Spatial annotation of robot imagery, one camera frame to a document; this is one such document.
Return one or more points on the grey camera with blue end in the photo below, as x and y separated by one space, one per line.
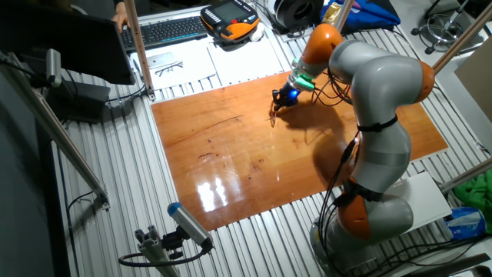
190 225

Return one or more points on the green cloth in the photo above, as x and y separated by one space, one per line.
476 192

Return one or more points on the white computer mouse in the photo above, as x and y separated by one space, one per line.
257 32

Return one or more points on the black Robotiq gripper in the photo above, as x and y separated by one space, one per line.
289 94

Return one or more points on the white flat plate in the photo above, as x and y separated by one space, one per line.
426 204

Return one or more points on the black monitor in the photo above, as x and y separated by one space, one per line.
77 42

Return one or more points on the blue tissue pack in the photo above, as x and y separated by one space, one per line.
465 223

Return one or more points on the orange-brown wooden board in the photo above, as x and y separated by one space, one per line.
215 154

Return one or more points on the metal stool base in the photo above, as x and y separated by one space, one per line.
442 31

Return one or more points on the gold wrapped packet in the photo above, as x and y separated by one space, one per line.
330 13

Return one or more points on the person's hand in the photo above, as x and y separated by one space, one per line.
121 17

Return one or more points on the slim aluminium frame post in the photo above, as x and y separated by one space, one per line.
343 13

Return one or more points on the brown framed glasses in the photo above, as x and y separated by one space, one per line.
273 118

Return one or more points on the white paper sheet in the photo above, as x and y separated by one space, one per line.
192 69
246 61

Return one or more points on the black framed glasses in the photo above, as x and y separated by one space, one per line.
169 68

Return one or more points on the orange black teach pendant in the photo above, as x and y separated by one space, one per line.
230 19

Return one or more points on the blue cloth bag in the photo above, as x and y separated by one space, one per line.
373 13

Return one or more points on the silver smartphone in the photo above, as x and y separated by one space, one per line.
161 60

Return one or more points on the long aluminium frame beam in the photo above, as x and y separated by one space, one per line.
57 131

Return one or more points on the cardboard sheet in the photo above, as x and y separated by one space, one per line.
478 77

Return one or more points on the short aluminium profile stand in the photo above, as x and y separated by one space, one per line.
153 250

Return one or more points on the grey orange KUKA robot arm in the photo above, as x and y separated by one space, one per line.
384 84

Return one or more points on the low aluminium frame beam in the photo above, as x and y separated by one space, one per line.
465 177

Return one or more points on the upright aluminium frame post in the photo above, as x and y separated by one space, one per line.
139 46

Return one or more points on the grey camera on frame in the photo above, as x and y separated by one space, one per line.
54 67

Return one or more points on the slanted aluminium frame post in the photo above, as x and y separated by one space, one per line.
461 38

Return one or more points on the black box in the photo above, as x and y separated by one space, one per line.
77 100

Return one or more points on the black keyboard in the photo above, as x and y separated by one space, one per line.
165 32

